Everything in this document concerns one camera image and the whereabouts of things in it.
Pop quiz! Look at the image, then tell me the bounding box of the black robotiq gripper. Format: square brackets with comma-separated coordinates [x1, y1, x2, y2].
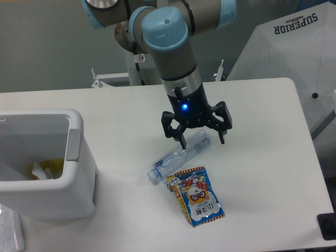
[161, 84, 233, 149]

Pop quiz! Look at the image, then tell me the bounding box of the clear crushed plastic bottle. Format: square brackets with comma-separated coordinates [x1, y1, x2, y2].
[147, 130, 212, 185]

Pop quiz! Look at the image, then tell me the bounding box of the blue snack wrapper bag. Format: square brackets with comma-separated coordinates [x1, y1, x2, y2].
[166, 166, 225, 227]

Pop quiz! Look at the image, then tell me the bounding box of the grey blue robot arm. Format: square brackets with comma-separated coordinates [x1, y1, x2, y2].
[82, 1, 237, 148]

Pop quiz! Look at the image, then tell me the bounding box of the yellow white trash in bin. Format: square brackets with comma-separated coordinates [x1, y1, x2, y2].
[28, 159, 64, 180]

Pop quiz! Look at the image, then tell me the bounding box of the white plastic trash can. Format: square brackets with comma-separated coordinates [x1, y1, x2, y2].
[1, 109, 98, 219]

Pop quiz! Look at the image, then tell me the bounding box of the white superior umbrella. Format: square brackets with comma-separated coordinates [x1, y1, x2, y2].
[227, 2, 335, 133]

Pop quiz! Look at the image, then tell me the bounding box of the black device at table edge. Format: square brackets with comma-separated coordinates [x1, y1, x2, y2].
[317, 213, 335, 240]

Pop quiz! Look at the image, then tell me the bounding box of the white clamp bracket right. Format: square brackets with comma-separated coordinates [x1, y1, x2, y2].
[213, 59, 226, 82]

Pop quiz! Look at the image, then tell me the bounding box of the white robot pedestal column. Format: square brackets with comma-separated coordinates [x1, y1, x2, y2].
[114, 20, 163, 86]

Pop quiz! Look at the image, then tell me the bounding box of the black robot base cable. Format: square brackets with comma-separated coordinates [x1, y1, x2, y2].
[132, 41, 145, 86]

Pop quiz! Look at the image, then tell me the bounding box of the white metal frame bracket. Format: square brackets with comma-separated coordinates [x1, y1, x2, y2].
[91, 68, 130, 88]

